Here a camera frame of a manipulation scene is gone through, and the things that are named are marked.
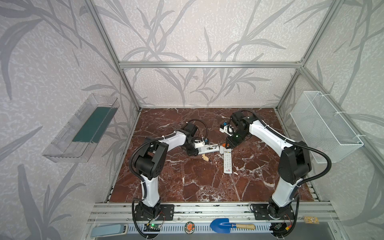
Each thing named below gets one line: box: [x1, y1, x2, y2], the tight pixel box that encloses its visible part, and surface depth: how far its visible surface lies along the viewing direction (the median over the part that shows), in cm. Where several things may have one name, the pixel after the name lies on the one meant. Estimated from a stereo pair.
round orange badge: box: [184, 221, 196, 235], surface depth 71 cm
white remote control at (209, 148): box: [198, 144, 220, 155], surface depth 97 cm
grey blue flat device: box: [90, 224, 129, 238], surface depth 67 cm
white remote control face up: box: [223, 148, 233, 174], surface depth 91 cm
